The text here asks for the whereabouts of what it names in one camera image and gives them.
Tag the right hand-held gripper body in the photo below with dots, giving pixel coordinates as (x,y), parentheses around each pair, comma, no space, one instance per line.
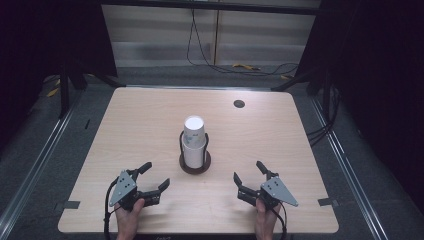
(278,190)

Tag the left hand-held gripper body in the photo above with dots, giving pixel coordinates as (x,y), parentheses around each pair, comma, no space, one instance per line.
(122,189)

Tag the floral print paper cup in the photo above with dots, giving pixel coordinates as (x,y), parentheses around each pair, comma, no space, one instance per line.
(194,131)

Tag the person's right hand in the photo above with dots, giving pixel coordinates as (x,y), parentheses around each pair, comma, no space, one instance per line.
(265,221)

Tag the person's left hand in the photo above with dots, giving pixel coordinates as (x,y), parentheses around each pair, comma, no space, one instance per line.
(127,222)

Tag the grey tape strip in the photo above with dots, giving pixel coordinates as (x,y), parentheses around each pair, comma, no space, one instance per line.
(328,201)
(70,204)

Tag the dark round table grommet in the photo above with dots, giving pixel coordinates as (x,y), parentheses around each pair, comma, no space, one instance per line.
(239,103)

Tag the yellow floor tape piece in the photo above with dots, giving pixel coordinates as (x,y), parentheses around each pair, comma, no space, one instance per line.
(285,77)
(52,92)
(246,66)

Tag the black metal stand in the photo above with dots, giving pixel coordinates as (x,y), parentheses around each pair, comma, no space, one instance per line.
(325,90)
(64,96)

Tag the dark curtain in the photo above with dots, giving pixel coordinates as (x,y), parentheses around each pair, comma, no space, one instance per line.
(43,40)
(376,66)

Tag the aluminium floor rail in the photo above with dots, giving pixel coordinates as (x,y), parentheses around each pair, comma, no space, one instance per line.
(36,165)
(346,163)

